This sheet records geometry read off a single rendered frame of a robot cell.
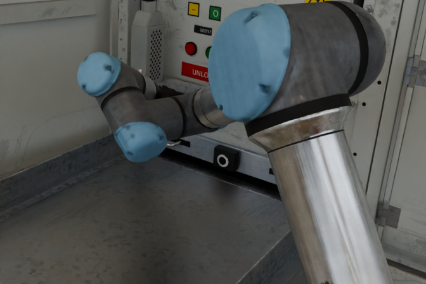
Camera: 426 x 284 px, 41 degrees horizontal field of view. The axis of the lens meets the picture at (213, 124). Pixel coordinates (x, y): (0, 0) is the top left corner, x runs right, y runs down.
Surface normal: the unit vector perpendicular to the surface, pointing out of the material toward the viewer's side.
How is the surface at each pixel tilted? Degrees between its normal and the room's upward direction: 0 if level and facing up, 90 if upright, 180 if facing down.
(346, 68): 90
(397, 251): 90
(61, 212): 0
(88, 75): 60
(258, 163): 90
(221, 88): 84
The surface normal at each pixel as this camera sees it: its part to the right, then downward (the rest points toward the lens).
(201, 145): -0.54, 0.27
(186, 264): 0.07, -0.93
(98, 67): -0.42, -0.22
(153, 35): 0.84, 0.25
